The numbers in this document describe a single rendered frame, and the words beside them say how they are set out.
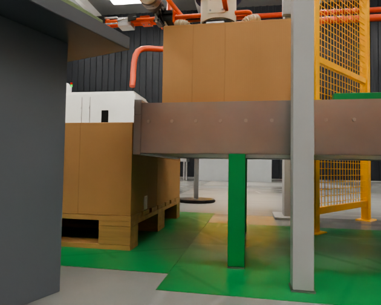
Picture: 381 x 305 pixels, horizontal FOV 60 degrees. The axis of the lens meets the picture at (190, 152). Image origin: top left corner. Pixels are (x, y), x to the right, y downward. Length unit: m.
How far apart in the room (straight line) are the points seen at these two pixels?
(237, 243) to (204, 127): 0.43
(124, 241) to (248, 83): 0.83
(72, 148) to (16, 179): 0.65
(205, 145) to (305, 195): 0.40
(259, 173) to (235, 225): 7.63
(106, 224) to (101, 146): 0.34
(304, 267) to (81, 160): 0.99
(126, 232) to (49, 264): 0.51
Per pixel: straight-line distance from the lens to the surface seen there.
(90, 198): 1.52
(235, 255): 1.23
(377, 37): 13.60
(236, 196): 1.20
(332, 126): 1.24
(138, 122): 1.28
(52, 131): 1.00
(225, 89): 1.37
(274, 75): 1.39
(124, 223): 1.46
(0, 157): 0.91
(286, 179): 2.50
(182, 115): 1.23
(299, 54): 1.08
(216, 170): 8.84
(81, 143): 1.53
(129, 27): 1.81
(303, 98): 1.05
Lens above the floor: 0.36
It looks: 3 degrees up
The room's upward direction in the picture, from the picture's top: 1 degrees clockwise
